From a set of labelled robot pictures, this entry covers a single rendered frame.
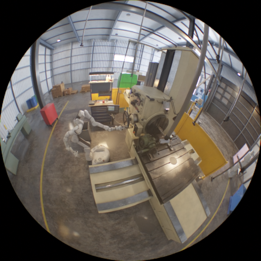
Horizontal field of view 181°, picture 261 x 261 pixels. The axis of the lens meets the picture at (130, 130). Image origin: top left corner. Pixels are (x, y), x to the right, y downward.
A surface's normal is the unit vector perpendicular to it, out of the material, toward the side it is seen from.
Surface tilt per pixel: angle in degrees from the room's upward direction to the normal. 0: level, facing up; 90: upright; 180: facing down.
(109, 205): 0
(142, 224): 0
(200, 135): 90
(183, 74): 90
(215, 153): 90
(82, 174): 0
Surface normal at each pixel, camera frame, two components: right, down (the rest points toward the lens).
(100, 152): 0.15, -0.71
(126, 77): 0.34, 0.62
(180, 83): -0.93, 0.13
